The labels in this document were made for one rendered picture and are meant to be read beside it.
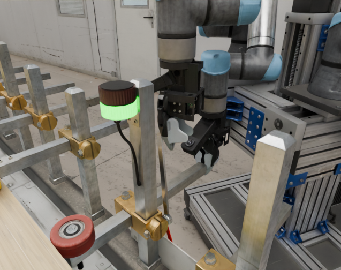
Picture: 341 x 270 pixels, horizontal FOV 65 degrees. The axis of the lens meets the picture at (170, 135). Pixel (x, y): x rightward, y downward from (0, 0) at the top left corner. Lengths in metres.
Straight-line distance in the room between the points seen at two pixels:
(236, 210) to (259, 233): 1.24
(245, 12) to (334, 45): 0.40
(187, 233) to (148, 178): 1.24
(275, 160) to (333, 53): 0.60
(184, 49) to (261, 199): 0.30
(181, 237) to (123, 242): 0.98
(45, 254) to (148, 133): 0.28
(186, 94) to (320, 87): 0.48
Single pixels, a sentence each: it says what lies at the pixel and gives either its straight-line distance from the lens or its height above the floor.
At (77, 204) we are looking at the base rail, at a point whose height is 0.70.
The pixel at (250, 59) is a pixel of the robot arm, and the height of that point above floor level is 1.15.
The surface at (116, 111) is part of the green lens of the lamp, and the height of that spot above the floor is 1.14.
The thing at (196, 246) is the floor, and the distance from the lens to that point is 1.71.
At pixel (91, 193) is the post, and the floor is 0.80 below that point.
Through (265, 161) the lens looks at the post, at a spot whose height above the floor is 1.12.
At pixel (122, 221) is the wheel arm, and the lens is 0.62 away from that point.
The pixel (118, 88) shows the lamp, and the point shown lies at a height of 1.17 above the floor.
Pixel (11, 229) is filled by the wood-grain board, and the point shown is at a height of 0.90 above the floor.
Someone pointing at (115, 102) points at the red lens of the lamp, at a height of 1.15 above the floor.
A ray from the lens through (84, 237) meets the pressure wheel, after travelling 0.55.
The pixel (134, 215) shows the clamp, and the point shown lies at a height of 0.87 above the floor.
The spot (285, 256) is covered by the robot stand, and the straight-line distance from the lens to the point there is 1.49.
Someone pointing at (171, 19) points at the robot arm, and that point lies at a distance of 0.51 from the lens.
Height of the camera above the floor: 1.30
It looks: 27 degrees down
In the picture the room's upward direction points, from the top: straight up
